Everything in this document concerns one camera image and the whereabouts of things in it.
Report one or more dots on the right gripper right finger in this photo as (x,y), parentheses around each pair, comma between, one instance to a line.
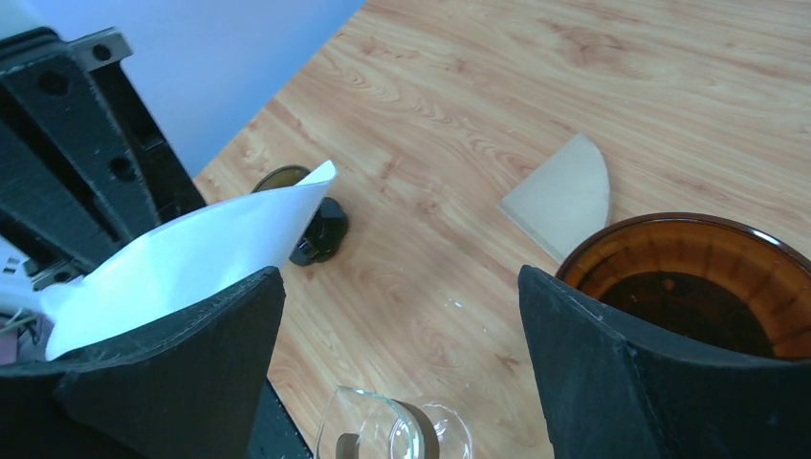
(614,386)

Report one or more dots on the brown paper coffee filter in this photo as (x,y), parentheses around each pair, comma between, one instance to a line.
(565,200)

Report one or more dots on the olive plastic coffee dripper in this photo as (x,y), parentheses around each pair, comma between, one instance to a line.
(323,236)

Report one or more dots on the brown plastic coffee dripper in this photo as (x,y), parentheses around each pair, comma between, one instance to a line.
(703,277)

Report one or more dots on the clear glass beaker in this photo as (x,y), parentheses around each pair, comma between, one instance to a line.
(358,423)

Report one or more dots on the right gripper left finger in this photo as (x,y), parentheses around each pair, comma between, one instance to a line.
(184,386)

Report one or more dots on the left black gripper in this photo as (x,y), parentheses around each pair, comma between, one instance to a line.
(85,169)

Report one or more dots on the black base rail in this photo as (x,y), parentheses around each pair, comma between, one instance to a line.
(274,432)

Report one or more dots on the white paper coffee filter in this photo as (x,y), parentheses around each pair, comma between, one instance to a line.
(182,262)

